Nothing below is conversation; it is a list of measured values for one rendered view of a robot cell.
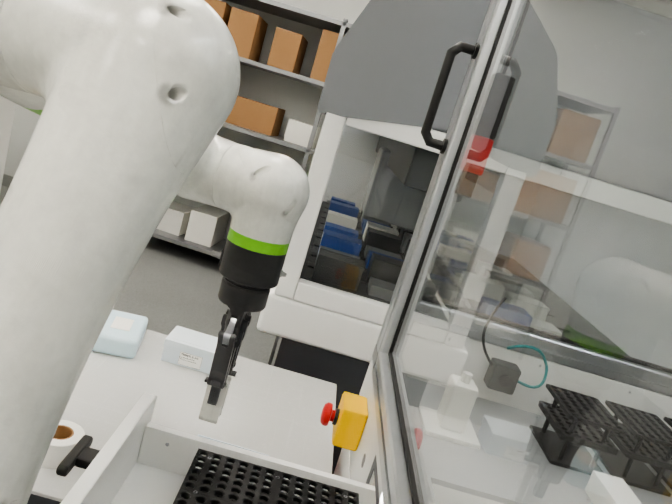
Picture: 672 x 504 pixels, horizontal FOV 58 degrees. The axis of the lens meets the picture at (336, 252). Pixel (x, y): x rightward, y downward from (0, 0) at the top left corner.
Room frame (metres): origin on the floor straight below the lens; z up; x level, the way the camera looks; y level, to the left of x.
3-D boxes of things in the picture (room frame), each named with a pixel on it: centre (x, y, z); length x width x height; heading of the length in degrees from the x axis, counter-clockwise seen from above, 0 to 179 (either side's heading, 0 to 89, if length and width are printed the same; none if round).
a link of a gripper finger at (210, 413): (0.87, 0.12, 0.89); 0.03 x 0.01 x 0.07; 91
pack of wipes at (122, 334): (1.23, 0.40, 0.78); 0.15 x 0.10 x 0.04; 12
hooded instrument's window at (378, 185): (2.36, -0.41, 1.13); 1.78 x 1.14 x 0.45; 2
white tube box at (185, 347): (1.25, 0.23, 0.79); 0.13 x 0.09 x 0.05; 92
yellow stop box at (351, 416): (0.96, -0.11, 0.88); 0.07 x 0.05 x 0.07; 2
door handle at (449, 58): (1.06, -0.10, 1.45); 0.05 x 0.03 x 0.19; 92
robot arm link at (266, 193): (0.88, 0.12, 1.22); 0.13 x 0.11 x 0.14; 77
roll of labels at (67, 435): (0.80, 0.32, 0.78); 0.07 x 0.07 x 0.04
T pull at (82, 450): (0.62, 0.21, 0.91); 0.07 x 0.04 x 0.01; 2
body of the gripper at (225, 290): (0.88, 0.12, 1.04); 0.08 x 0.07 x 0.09; 1
